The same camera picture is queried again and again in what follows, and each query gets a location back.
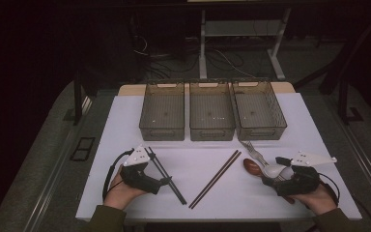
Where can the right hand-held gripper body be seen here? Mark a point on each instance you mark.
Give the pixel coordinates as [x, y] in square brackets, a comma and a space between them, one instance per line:
[302, 182]

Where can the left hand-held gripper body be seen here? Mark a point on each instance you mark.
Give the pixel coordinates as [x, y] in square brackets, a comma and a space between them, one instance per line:
[138, 180]

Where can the brown wooden spoon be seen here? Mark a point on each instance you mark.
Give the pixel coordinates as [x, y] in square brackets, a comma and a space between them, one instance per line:
[252, 167]

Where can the smoky clear plastic bin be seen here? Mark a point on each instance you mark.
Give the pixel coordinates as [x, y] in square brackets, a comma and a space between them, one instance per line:
[212, 112]
[162, 112]
[259, 111]

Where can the brown chopstick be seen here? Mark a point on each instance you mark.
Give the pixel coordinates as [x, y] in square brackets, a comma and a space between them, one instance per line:
[214, 178]
[219, 178]

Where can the person's left hand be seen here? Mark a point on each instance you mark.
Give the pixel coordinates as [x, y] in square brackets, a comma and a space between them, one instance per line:
[119, 193]

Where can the person's right hand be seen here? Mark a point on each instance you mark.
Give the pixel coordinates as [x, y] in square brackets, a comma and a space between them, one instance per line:
[320, 199]

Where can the white table sheet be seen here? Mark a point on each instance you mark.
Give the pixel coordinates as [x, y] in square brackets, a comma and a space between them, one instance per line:
[206, 167]

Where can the black metal stand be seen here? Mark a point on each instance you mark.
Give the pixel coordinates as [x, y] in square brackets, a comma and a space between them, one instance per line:
[77, 100]
[344, 96]

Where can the white metal stand frame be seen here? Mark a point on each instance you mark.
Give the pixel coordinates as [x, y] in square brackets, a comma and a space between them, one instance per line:
[203, 48]

